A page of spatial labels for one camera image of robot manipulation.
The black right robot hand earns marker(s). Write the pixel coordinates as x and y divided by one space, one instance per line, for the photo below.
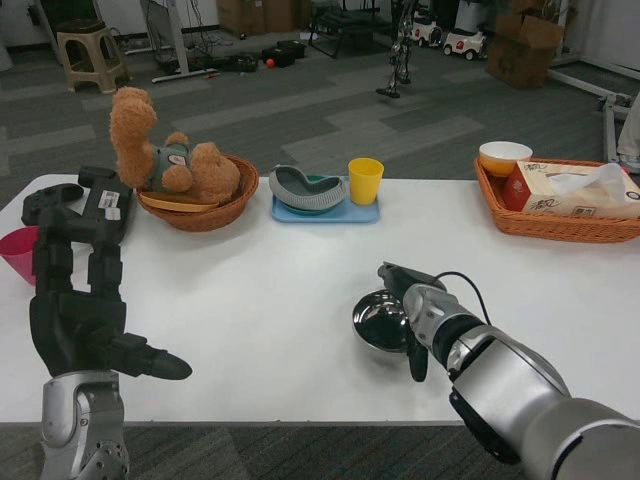
407 277

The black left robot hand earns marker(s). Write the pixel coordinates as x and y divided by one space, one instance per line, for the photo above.
75 325

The metal bowl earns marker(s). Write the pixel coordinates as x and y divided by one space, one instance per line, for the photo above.
380 322

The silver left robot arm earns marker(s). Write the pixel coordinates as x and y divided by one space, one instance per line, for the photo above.
80 425

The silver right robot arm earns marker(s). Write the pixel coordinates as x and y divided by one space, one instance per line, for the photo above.
510 390

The white orange bowl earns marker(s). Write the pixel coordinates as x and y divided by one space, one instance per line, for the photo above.
502 155

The light blue tray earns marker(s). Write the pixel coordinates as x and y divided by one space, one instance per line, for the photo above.
350 212

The pink plastic cup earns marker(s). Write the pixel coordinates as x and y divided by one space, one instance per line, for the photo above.
17 255

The yellow plastic cup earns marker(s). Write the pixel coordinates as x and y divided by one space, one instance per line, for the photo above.
365 182

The grey slipper-shaped dish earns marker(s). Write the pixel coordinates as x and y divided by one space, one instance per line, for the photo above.
310 197

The black labelled device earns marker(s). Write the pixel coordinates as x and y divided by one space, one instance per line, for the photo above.
95 200

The black game controller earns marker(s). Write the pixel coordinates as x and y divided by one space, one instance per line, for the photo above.
47 197

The green plate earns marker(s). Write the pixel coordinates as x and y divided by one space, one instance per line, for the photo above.
316 178

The orange rectangular wicker basket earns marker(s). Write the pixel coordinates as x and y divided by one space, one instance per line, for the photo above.
550 227

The orange tissue box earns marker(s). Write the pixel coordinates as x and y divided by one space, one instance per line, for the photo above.
540 195

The orange wooden plate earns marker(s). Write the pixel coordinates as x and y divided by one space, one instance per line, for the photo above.
175 204

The round wicker basket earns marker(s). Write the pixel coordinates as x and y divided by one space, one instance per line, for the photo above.
220 210

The brown teddy bear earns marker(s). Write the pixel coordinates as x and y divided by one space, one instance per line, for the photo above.
210 170

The hanging humanoid robot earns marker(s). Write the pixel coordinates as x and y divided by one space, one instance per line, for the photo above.
397 60

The white toy car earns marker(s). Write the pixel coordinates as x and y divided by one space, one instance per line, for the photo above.
465 45
425 27

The large open cardboard box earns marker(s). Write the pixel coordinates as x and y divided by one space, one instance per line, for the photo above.
520 55

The black folding cot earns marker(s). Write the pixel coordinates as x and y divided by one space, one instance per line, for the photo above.
335 35

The black equipment case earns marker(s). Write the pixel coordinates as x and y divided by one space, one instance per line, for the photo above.
287 52

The person in light trousers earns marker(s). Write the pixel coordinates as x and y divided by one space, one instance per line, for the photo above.
629 135

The beige plastic stool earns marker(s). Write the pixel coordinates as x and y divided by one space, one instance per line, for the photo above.
92 50

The white plant pot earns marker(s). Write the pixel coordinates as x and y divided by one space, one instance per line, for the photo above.
5 52

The white standing desk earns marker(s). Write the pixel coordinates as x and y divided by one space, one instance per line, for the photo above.
177 50

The stacked cardboard boxes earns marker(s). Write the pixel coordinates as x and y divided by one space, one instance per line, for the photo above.
240 17

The white metal frame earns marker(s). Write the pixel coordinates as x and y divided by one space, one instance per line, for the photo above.
575 79

